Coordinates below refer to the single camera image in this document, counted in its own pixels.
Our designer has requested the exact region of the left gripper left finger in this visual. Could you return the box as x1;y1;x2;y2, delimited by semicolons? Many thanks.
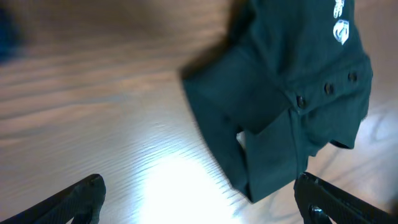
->
1;174;106;224

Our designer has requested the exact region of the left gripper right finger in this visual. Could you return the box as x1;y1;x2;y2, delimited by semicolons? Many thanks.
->
294;172;397;224

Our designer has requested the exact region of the black t-shirt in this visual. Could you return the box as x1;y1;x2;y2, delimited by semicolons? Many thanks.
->
182;0;373;203

